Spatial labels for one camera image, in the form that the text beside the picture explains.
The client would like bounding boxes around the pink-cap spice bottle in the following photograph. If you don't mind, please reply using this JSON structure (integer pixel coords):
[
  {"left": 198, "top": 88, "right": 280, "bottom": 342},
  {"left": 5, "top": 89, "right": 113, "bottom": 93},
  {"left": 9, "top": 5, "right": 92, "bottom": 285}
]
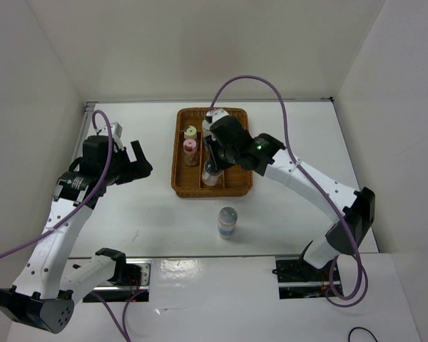
[{"left": 183, "top": 139, "right": 199, "bottom": 167}]

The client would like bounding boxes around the small black-cap pepper bottle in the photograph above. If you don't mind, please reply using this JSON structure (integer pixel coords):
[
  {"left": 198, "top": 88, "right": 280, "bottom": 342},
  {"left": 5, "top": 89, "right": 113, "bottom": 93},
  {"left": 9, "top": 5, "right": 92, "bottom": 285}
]
[{"left": 201, "top": 159, "right": 223, "bottom": 187}]

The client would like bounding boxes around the silver-lid white shaker bottle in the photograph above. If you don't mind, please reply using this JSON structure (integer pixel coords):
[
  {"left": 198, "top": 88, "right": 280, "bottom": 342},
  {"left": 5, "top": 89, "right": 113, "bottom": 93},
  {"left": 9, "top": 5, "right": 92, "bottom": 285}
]
[{"left": 202, "top": 119, "right": 215, "bottom": 141}]

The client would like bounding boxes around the yellow-cap spice bottle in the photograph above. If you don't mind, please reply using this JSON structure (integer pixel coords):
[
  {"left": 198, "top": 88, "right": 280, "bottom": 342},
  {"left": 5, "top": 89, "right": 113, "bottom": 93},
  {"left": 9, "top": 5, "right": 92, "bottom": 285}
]
[{"left": 183, "top": 125, "right": 198, "bottom": 148}]

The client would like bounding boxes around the silver-lid blue-label bottle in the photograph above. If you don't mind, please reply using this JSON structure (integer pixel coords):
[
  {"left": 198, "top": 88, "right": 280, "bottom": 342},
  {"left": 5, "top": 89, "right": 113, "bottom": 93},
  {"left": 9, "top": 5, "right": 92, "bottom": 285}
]
[{"left": 218, "top": 207, "right": 238, "bottom": 239}]

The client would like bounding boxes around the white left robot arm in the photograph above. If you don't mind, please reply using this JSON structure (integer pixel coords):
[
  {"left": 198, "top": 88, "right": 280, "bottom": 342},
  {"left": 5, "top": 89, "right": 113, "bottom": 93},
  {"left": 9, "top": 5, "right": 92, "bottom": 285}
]
[{"left": 0, "top": 135, "right": 153, "bottom": 334}]

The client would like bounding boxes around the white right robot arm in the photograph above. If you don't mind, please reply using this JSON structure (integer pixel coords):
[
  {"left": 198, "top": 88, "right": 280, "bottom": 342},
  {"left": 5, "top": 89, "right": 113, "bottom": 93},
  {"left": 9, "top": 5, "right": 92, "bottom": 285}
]
[{"left": 203, "top": 109, "right": 375, "bottom": 280}]

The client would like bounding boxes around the brown wicker divided tray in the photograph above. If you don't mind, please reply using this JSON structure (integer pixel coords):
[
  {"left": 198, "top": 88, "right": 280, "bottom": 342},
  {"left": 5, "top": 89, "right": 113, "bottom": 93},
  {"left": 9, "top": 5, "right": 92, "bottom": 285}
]
[{"left": 171, "top": 108, "right": 253, "bottom": 199}]

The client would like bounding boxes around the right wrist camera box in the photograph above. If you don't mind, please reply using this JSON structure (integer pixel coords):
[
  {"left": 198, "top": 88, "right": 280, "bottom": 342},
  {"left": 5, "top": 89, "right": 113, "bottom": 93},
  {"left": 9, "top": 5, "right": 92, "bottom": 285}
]
[{"left": 205, "top": 108, "right": 230, "bottom": 127}]

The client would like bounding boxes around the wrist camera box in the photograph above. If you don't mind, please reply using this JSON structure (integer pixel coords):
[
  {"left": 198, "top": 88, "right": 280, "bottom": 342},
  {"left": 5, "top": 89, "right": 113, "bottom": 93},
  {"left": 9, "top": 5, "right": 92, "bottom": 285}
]
[
  {"left": 98, "top": 122, "right": 123, "bottom": 139},
  {"left": 205, "top": 108, "right": 230, "bottom": 127}
]

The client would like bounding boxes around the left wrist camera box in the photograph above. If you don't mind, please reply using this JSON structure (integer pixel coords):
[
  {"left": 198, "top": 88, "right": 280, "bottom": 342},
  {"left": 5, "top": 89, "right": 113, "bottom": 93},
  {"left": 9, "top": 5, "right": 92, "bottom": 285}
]
[{"left": 98, "top": 122, "right": 123, "bottom": 139}]

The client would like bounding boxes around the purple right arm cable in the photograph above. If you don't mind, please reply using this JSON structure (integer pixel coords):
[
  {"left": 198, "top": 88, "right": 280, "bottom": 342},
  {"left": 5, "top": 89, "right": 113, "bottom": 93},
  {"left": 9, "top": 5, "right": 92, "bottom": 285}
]
[{"left": 209, "top": 75, "right": 368, "bottom": 307}]

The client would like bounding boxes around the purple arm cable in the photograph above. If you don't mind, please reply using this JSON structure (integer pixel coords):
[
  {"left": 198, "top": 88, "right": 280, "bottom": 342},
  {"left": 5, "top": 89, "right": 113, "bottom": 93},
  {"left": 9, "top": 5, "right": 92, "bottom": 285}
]
[
  {"left": 0, "top": 110, "right": 133, "bottom": 342},
  {"left": 209, "top": 75, "right": 368, "bottom": 307}
]

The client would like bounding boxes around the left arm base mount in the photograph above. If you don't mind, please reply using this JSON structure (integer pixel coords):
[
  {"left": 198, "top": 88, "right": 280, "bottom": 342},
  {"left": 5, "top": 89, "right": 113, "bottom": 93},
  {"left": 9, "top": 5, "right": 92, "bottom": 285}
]
[{"left": 93, "top": 258, "right": 151, "bottom": 303}]

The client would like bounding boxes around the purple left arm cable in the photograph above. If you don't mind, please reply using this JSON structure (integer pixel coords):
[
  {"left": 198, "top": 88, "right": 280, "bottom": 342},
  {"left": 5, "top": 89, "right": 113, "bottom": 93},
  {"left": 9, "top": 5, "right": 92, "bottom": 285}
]
[{"left": 0, "top": 110, "right": 133, "bottom": 342}]

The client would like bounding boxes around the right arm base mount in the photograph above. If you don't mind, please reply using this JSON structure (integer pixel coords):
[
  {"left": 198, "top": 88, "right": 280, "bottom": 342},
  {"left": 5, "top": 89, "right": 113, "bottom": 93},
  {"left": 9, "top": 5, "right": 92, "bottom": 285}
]
[{"left": 272, "top": 257, "right": 335, "bottom": 299}]

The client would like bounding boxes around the black cable loop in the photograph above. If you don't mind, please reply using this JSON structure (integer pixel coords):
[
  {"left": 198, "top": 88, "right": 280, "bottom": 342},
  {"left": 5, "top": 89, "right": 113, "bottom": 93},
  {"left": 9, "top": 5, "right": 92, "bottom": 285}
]
[{"left": 348, "top": 326, "right": 379, "bottom": 342}]

